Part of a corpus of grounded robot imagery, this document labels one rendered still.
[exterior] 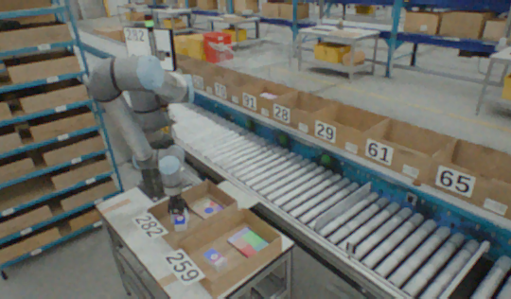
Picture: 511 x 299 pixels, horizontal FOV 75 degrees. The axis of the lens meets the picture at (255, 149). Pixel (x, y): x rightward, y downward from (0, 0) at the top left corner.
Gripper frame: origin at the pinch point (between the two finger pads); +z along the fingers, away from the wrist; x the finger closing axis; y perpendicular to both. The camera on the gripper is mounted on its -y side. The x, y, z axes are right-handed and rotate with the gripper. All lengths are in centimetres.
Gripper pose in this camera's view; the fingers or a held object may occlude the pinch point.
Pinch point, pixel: (180, 219)
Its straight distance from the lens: 179.2
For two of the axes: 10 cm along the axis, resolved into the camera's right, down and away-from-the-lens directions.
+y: 1.6, 4.7, -8.7
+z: 0.4, 8.8, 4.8
